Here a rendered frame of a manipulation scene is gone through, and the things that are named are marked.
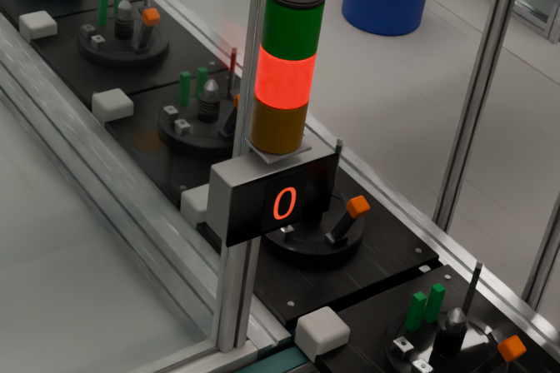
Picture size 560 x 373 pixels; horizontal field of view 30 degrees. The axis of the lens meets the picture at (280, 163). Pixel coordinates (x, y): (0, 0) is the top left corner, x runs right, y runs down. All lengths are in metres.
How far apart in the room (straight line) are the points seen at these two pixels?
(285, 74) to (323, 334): 0.37
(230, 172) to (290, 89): 0.10
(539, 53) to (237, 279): 1.11
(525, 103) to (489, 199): 0.31
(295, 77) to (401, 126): 0.86
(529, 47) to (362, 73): 0.37
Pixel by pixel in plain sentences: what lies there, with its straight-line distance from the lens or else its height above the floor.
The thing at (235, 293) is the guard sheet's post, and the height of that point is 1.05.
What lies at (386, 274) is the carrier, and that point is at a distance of 1.29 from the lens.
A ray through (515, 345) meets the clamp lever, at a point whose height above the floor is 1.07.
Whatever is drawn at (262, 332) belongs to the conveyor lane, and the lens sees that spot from 1.21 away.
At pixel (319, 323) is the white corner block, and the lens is 1.18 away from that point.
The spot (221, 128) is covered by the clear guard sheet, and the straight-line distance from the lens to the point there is 0.97.
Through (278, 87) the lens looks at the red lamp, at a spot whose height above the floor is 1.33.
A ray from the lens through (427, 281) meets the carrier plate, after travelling 1.29.
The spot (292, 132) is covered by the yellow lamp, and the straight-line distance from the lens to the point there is 0.94.
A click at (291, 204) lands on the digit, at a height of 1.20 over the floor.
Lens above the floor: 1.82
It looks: 36 degrees down
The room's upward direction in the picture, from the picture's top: 9 degrees clockwise
